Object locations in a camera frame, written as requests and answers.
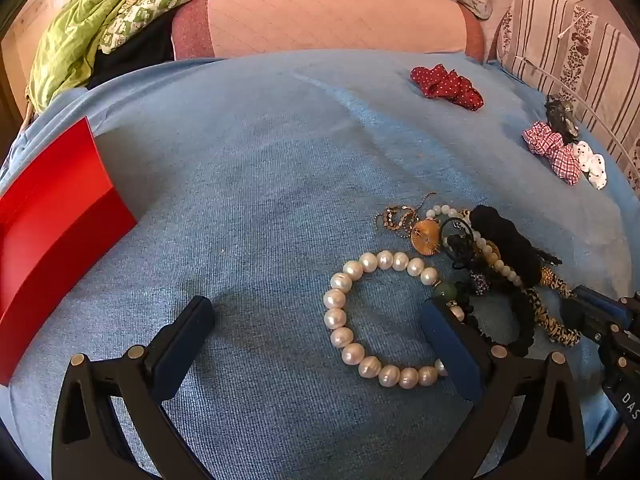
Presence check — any leopard print scrunchie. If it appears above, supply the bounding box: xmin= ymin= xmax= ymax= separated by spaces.
xmin=520 ymin=267 xmax=583 ymax=348

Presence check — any pale bead bracelet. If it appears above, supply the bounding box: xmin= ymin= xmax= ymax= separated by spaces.
xmin=425 ymin=204 xmax=523 ymax=286

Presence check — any gold chain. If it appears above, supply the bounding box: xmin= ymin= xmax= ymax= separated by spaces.
xmin=375 ymin=194 xmax=432 ymax=234

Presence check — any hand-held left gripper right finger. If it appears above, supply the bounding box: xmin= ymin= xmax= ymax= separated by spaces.
xmin=420 ymin=300 xmax=588 ymax=480

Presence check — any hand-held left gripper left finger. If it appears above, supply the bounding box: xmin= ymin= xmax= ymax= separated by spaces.
xmin=51 ymin=296 xmax=217 ymax=480

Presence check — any blue blanket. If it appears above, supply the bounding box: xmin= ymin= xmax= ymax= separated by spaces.
xmin=0 ymin=47 xmax=633 ymax=480

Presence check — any red tray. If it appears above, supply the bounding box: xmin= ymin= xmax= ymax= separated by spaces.
xmin=0 ymin=116 xmax=138 ymax=386

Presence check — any white dotted scrunchie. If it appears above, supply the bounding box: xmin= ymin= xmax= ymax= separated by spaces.
xmin=572 ymin=141 xmax=607 ymax=191

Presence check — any red dotted scrunchie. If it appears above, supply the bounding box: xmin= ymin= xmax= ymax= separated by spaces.
xmin=410 ymin=63 xmax=485 ymax=111

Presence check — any white pearl bracelet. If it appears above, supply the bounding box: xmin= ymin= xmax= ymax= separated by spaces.
xmin=323 ymin=250 xmax=458 ymax=389

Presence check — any black scrunchie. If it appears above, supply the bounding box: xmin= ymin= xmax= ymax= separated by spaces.
xmin=470 ymin=205 xmax=563 ymax=286

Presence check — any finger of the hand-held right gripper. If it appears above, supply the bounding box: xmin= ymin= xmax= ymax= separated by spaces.
xmin=574 ymin=285 xmax=632 ymax=329
xmin=561 ymin=300 xmax=610 ymax=344

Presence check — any black cloth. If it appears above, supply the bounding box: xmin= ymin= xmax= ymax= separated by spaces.
xmin=87 ymin=20 xmax=176 ymax=93

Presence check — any striped floral pillow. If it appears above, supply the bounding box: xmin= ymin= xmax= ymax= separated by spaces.
xmin=495 ymin=0 xmax=640 ymax=196

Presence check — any green white patterned blanket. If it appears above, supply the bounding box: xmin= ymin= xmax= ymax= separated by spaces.
xmin=97 ymin=0 xmax=301 ymax=56

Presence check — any green quilt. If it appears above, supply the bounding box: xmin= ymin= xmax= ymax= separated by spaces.
xmin=27 ymin=0 xmax=261 ymax=106

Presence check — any black hair clip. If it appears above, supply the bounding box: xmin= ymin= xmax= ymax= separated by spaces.
xmin=544 ymin=95 xmax=581 ymax=145

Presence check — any pink mattress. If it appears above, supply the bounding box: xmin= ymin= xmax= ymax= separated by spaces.
xmin=170 ymin=0 xmax=486 ymax=63

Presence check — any black beaded bracelet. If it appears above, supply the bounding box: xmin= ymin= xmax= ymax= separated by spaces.
xmin=462 ymin=282 xmax=540 ymax=359

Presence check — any red checked scrunchie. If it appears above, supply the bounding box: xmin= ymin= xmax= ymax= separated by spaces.
xmin=522 ymin=121 xmax=582 ymax=186

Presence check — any white cable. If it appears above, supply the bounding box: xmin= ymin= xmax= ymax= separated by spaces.
xmin=515 ymin=55 xmax=640 ymax=171

